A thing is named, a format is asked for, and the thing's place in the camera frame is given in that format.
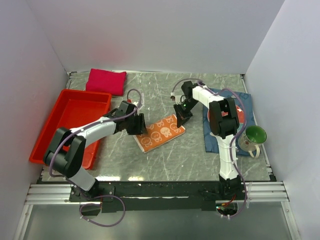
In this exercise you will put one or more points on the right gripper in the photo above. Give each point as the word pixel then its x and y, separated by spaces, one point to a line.
pixel 182 117

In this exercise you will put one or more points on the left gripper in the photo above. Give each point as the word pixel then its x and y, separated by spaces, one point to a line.
pixel 140 128

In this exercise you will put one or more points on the orange white patterned cloth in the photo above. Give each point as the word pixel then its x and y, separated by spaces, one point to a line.
pixel 159 133

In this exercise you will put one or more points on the crimson red garment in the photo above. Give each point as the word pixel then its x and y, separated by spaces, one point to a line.
pixel 105 81

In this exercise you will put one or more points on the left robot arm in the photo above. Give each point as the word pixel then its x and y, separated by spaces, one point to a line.
pixel 66 150

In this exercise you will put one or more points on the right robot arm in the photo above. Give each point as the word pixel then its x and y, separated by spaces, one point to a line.
pixel 223 121

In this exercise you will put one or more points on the red blue decorated plate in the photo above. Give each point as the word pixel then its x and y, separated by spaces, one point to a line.
pixel 240 114

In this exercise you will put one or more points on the red plastic bin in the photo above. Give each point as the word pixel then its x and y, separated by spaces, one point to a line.
pixel 73 108

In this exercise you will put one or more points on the green inside floral mug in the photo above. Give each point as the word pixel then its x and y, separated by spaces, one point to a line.
pixel 251 139

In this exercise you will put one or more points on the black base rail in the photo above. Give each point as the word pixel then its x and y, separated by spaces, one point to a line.
pixel 115 196

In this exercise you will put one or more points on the aluminium frame rail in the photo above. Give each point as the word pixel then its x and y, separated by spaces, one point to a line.
pixel 59 194

